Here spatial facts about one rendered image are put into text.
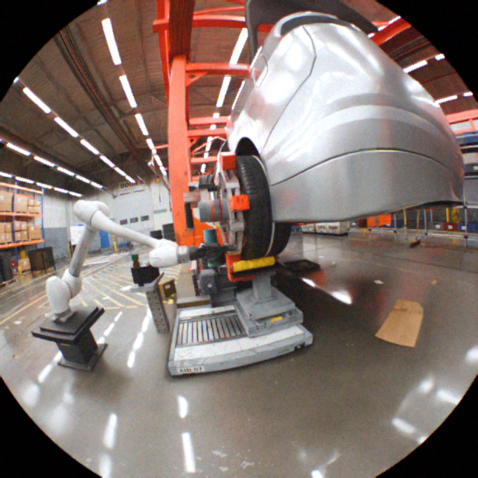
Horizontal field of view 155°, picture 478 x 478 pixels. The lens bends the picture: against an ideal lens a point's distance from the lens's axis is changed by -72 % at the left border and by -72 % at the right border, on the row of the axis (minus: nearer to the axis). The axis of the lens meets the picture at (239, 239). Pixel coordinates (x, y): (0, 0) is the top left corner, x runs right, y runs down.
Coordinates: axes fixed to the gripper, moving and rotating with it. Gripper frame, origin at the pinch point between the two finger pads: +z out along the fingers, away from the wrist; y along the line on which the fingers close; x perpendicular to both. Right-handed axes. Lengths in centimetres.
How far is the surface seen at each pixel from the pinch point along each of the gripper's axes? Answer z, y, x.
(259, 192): 16.7, 26.0, 10.6
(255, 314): 11.1, -30.7, -28.8
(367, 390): 41, 4, -94
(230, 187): 4.1, 25.3, 17.2
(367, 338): 70, -18, -72
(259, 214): 15.2, 18.5, 2.8
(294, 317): 34, -32, -37
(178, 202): -28, -20, 71
